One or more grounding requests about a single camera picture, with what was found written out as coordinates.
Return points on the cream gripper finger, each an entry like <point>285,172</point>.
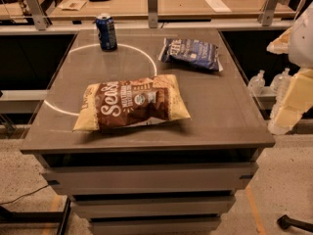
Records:
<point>281,44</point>
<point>294,98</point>

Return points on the brown chip bag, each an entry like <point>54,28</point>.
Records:
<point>129,103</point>

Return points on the blue pepsi can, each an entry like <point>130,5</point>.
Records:
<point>106,32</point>

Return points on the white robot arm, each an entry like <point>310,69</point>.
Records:
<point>301,40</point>

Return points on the blue chip bag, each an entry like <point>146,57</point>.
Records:
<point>199,54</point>

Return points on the clear bottle right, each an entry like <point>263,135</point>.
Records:
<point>279,79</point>

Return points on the clear bottle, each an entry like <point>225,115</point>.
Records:
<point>279,79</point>
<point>256,84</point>

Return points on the clear bottle left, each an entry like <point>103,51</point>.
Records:
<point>256,84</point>

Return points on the white envelope paper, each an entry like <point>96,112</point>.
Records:
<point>218,6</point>

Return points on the black chair base leg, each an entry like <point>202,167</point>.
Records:
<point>286,222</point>

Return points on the grey drawer cabinet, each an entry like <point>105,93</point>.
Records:
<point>173,177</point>

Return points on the wooden desk background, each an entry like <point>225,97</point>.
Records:
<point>138,9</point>

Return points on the small paper packet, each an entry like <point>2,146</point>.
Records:
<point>72,5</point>

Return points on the grey metal bracket right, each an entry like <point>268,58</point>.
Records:
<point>267,12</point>

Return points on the grey metal bracket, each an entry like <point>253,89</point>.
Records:
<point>267,12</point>
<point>152,13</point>
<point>37,14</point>

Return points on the grey metal bracket middle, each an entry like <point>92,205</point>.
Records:
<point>152,13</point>

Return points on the grey metal bracket left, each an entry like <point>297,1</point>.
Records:
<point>37,14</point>

